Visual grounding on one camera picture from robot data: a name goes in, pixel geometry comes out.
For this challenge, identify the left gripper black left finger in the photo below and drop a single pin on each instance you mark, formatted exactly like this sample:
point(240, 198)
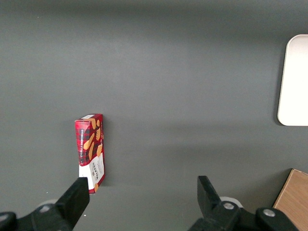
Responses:
point(74, 199)

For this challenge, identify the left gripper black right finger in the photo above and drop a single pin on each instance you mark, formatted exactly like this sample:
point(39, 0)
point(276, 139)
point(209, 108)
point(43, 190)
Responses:
point(208, 199)

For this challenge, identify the white rectangular tray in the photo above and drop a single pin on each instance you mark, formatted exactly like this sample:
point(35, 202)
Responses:
point(294, 81)

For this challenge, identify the red tartan shortbread box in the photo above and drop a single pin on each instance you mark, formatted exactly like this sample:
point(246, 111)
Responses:
point(91, 144)

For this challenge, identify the wooden two-drawer cabinet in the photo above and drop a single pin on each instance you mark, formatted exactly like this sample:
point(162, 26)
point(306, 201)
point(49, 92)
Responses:
point(296, 192)

